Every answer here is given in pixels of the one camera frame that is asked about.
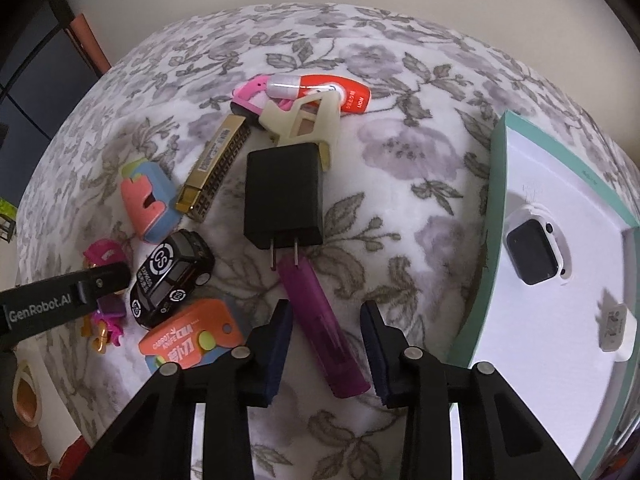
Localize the dark cabinet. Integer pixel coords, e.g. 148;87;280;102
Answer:
0;0;111;201

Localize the black smartwatch with white case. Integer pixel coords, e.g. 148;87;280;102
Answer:
505;204;573;287

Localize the beige toy gun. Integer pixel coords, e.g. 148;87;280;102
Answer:
258;91;342;172

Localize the person's left hand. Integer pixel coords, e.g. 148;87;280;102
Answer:
19;437;53;468

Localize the green and black object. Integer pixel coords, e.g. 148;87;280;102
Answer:
0;195;19;242

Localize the red and white plastic dispenser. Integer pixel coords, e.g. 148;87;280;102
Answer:
266;73;371;116

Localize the black power adapter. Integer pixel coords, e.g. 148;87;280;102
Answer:
243;142;324;271

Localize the magenta doll figure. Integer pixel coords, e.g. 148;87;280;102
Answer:
80;239;132;355

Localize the pink plastic ring toy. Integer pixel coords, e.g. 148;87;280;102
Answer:
230;75;293;120

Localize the purple plastic lighter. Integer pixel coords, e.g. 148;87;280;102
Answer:
277;255;372;398

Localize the white box with teal rim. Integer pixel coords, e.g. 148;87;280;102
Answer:
446;110;640;480

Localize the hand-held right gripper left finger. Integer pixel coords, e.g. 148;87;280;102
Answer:
85;299;294;480

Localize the gold harmonica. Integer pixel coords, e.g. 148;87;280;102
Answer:
175;114;252;222

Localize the black toy car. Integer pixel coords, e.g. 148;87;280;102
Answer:
129;230;216;330

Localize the pink and blue plastic stand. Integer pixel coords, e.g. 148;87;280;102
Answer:
120;157;183;245

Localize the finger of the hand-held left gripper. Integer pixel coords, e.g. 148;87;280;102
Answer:
75;261;132;307

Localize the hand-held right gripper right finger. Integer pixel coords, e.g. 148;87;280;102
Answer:
360;301;583;480

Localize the small white charger plug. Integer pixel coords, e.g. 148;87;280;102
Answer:
595;302;638;362

